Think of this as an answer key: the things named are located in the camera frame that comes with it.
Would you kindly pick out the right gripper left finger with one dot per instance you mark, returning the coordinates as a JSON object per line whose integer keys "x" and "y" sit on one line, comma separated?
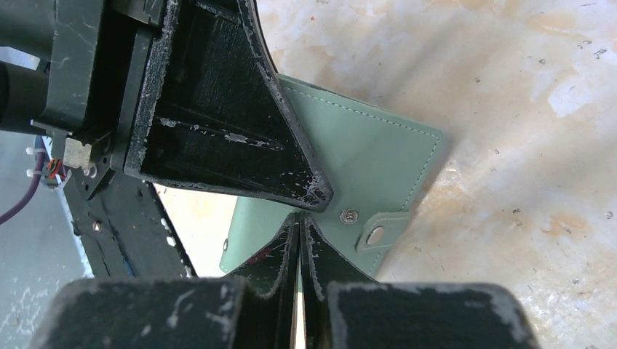
{"x": 251, "y": 307}

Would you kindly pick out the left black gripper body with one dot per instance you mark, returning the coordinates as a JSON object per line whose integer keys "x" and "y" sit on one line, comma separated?
{"x": 84, "y": 91}

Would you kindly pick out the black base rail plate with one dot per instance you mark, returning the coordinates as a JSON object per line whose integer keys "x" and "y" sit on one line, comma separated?
{"x": 124, "y": 228}

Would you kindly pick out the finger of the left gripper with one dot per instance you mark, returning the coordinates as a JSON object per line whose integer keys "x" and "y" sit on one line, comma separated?
{"x": 212, "y": 114}

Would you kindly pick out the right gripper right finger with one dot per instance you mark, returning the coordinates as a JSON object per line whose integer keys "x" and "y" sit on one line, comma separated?
{"x": 346, "y": 308}

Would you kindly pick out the green card holder wallet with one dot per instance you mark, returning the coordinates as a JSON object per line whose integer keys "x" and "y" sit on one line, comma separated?
{"x": 376, "y": 163}

